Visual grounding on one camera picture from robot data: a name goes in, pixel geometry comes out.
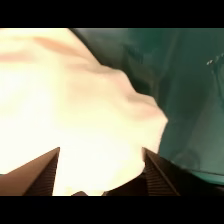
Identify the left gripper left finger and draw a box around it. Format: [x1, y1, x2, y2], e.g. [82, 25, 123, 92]
[0, 146, 61, 197]

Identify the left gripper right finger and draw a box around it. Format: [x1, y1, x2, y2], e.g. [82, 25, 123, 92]
[107, 147, 181, 197]

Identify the cream garment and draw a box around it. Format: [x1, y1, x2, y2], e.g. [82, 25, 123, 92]
[0, 27, 169, 197]

